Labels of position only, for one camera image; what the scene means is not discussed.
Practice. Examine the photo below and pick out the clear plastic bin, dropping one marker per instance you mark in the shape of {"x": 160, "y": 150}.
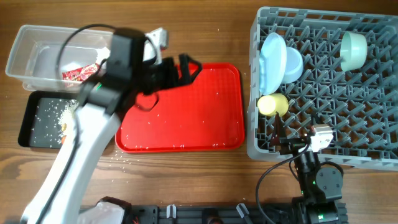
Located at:
{"x": 34, "y": 52}

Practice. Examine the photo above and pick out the red serving tray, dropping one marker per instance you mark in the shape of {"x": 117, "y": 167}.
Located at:
{"x": 206, "y": 115}

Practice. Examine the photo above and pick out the black rectangular tray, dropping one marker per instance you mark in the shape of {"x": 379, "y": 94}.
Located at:
{"x": 43, "y": 124}

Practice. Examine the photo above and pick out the light blue bowl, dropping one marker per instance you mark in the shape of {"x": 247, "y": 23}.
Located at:
{"x": 294, "y": 66}

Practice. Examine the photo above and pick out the red candy wrapper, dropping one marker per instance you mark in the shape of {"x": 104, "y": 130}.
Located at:
{"x": 80, "y": 74}

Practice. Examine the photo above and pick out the grey dishwasher rack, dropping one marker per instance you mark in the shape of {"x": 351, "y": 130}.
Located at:
{"x": 360, "y": 105}

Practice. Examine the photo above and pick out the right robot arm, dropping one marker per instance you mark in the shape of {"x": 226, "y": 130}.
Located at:
{"x": 320, "y": 182}

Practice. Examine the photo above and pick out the light blue plate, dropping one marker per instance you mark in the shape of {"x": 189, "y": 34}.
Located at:
{"x": 272, "y": 63}

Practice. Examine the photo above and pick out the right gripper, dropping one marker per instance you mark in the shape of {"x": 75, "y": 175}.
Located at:
{"x": 292, "y": 143}

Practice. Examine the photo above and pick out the yellow plastic cup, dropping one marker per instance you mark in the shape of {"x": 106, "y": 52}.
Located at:
{"x": 272, "y": 104}

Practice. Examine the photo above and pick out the white tissue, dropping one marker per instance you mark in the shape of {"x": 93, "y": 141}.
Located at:
{"x": 102, "y": 54}

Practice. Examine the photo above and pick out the mint green bowl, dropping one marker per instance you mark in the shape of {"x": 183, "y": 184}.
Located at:
{"x": 353, "y": 51}

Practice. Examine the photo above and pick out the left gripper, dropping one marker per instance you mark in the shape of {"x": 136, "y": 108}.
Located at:
{"x": 166, "y": 76}

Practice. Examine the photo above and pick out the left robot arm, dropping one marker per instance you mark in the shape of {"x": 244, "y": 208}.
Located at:
{"x": 133, "y": 67}

